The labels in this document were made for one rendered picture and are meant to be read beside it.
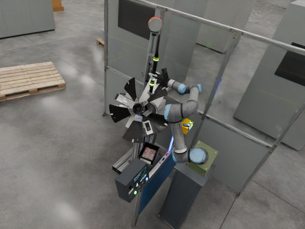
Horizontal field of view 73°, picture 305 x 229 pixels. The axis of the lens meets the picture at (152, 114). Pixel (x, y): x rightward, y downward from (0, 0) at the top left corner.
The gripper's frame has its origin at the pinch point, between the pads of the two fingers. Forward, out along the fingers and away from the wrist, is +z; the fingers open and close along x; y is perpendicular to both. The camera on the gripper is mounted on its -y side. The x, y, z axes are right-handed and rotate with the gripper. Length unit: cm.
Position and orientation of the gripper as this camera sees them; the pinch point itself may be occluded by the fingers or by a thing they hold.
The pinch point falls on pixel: (151, 72)
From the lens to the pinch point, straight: 194.3
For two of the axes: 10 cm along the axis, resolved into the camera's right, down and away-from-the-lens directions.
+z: -8.2, -4.5, 3.6
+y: -1.4, 7.7, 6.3
